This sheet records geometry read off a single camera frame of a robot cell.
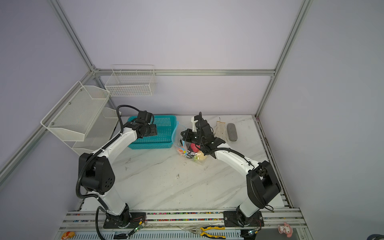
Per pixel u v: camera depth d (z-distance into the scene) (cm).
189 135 72
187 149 85
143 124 69
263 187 44
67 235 68
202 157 92
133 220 73
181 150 81
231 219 73
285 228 69
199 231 70
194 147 90
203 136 63
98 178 47
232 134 106
